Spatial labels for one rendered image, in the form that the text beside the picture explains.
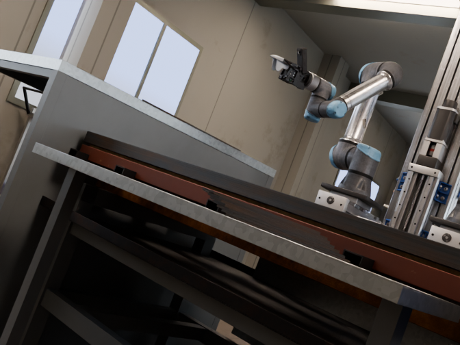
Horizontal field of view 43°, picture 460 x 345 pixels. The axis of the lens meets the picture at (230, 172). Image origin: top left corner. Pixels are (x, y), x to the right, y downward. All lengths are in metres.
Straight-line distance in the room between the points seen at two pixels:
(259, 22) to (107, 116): 4.61
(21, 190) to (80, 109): 0.36
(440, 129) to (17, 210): 1.76
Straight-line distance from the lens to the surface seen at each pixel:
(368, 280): 0.96
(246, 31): 6.58
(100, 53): 4.83
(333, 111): 2.53
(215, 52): 6.22
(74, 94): 2.20
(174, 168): 1.79
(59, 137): 2.20
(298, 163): 7.63
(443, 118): 2.73
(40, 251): 1.83
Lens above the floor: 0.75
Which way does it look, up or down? 4 degrees up
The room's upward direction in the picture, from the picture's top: 21 degrees clockwise
